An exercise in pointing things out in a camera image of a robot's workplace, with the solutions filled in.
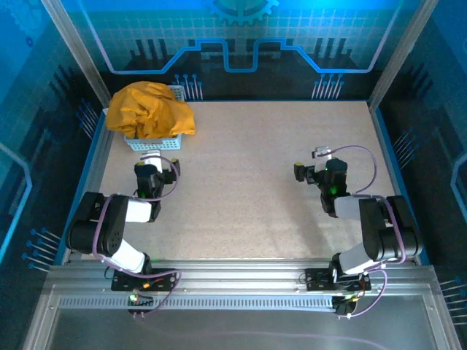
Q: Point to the left aluminium frame post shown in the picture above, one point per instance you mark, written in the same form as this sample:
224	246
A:
77	51

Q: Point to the right aluminium frame post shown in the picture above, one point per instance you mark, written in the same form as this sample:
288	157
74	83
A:
401	54

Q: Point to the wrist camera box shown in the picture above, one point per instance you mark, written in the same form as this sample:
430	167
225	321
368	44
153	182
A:
153	162
322	152

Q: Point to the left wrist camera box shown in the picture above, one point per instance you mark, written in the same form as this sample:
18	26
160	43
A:
153	162

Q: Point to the aluminium frame post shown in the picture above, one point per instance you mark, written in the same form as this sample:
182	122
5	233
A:
77	51
401	54

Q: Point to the yellow t-shirt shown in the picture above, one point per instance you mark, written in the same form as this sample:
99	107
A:
146	109

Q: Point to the left controller box green light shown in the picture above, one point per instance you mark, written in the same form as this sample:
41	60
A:
140	299

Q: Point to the aluminium front rail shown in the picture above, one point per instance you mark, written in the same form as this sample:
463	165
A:
237	277

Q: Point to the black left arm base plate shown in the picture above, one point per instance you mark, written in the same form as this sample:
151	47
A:
160	282

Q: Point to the pale plastic basket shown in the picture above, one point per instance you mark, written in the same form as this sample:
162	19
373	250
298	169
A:
153	146

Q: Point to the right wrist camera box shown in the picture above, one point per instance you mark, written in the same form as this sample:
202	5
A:
322	152

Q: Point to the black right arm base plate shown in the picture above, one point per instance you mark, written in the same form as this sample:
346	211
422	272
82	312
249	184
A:
319	280

